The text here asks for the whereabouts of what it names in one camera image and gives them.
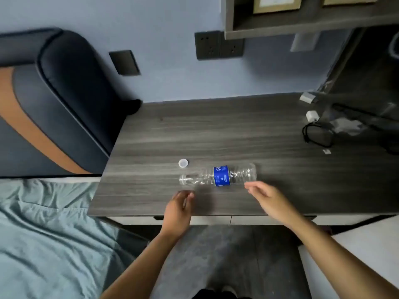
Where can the dark blue orange headboard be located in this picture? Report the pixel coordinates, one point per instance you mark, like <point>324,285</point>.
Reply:
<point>53,102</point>

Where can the person's left hand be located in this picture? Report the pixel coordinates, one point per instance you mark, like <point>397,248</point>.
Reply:
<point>176,213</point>

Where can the light blue bed sheet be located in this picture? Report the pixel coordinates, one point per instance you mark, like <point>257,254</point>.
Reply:
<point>53,239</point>

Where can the crumpled clear plastic wrap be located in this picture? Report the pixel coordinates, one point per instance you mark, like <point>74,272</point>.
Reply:
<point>349,126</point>

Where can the grey wall shelf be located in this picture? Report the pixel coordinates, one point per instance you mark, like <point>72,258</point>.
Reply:
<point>299,23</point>

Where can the person's right hand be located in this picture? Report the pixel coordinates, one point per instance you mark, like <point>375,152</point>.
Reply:
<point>274,203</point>

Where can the white cabinet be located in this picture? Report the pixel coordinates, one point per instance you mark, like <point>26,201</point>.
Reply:
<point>355,255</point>

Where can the clear plastic bottle blue label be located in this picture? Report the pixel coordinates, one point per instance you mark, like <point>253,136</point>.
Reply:
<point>218,176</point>

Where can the dark wall switch plate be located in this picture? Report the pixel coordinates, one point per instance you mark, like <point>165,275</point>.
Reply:
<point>124,62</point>

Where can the white adapter block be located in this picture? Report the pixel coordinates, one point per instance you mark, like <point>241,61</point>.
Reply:
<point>308,97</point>

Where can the person's left forearm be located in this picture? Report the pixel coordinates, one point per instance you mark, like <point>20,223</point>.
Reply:
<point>140,270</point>

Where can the person's right forearm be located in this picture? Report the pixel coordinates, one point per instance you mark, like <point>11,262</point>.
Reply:
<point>339,261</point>

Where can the person's right fingers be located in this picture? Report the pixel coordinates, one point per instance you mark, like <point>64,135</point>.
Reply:
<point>254,187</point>

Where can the dark double wall socket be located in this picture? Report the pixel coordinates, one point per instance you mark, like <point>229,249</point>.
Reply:
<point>218,45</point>

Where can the person's left fingers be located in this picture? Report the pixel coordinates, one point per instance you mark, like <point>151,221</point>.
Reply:
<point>187,199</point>

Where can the white charger plug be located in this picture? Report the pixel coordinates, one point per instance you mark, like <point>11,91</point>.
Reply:
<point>312,116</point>

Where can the white bottle cap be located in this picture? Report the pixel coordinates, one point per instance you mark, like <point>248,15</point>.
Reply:
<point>183,163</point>

